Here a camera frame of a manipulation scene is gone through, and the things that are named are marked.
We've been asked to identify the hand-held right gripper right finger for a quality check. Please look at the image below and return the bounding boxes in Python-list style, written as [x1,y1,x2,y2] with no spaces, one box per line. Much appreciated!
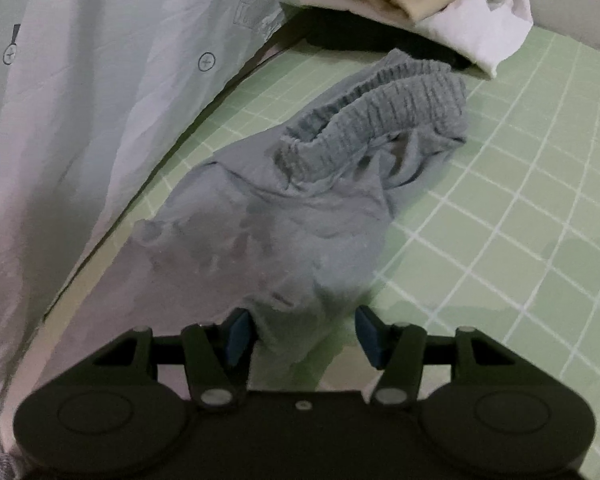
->
[354,304,517,407]

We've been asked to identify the white folded cloth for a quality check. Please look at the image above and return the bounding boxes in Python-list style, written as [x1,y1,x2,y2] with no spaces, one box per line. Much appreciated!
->
[278,0,535,80]

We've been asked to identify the grey shorts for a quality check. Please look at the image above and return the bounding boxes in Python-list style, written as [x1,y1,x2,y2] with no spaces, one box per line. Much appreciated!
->
[134,48,470,367]

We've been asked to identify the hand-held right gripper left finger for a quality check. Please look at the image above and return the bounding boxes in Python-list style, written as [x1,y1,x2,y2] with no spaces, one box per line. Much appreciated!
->
[86,307,257,412]

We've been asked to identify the carrot print pale curtain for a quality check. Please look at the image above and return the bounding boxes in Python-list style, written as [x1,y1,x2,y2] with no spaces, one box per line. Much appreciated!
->
[0,0,312,403]

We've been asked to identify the green grid mat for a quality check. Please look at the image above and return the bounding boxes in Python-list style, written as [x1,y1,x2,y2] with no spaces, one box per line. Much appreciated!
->
[44,24,600,480]

